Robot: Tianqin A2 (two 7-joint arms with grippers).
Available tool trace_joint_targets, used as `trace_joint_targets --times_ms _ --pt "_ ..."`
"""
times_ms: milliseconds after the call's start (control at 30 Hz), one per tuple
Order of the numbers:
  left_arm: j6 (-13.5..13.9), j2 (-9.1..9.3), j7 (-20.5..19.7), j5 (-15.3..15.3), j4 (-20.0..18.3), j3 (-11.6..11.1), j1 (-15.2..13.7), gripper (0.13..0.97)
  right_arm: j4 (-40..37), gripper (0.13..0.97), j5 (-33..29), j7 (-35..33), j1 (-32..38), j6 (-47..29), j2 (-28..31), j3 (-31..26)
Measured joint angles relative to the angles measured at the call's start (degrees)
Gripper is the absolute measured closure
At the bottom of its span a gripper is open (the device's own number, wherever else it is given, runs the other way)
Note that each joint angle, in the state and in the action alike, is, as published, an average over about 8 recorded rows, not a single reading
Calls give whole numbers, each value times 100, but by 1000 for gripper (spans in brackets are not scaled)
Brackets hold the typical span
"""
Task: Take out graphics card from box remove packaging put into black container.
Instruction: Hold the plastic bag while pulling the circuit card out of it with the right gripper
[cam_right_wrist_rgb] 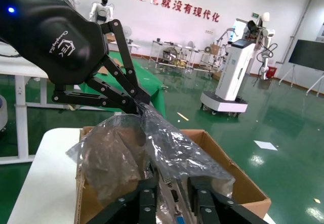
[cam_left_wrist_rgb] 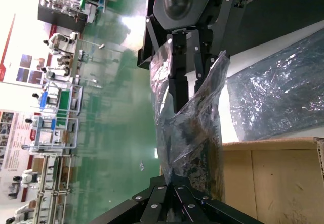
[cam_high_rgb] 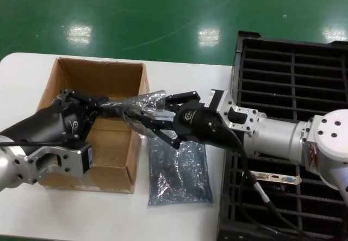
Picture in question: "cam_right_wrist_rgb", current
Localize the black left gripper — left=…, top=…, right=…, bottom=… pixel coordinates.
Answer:
left=0, top=0, right=110, bottom=85

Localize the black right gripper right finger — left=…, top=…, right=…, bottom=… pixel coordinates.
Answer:
left=187, top=177, right=269, bottom=224

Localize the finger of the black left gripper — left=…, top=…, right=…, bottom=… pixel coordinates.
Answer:
left=51, top=76, right=141, bottom=115
left=100, top=19, right=152, bottom=106

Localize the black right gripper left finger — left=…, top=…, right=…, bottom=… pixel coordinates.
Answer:
left=86, top=175, right=159, bottom=224

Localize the graphics card with metal bracket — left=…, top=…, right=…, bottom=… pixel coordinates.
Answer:
left=149, top=163, right=197, bottom=224

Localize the grey antistatic bag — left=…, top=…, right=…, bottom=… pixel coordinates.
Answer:
left=67, top=102, right=236, bottom=202

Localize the brown cardboard box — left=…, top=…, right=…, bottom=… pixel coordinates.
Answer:
left=74, top=125, right=272, bottom=224

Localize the cluttered white workbench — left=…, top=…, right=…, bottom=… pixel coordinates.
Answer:
left=151, top=39, right=202, bottom=70

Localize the white standing fan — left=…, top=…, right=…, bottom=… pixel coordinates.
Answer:
left=122, top=25, right=133, bottom=45

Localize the white paper sheet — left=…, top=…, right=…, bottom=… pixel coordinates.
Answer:
left=253, top=140, right=279, bottom=151

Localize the grey round mobile base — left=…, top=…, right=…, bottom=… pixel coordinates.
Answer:
left=0, top=94, right=8, bottom=131

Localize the white mobile kiosk robot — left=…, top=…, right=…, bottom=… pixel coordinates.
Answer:
left=200, top=18, right=256, bottom=117

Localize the black screen on white stand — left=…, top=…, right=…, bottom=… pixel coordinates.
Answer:
left=278, top=38, right=324, bottom=97

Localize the white frame desk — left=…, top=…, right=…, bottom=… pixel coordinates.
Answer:
left=0, top=56, right=50, bottom=164

